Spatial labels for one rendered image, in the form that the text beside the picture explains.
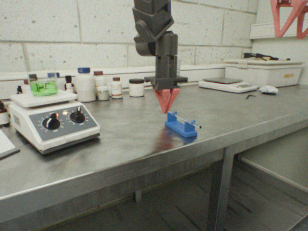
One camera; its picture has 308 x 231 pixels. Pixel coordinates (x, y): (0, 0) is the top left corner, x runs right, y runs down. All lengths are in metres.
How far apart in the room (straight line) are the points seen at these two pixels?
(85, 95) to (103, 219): 0.70
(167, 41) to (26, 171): 0.39
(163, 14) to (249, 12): 1.24
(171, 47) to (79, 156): 0.32
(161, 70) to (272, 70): 0.82
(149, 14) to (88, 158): 0.32
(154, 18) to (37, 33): 0.60
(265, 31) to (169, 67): 1.19
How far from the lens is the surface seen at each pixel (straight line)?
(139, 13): 0.49
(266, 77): 1.23
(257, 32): 1.68
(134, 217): 1.23
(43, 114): 0.47
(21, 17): 0.98
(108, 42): 1.04
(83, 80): 0.82
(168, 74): 0.52
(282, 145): 1.70
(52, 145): 0.43
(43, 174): 0.37
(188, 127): 0.47
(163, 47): 0.52
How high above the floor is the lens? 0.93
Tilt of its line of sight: 18 degrees down
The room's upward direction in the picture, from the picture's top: straight up
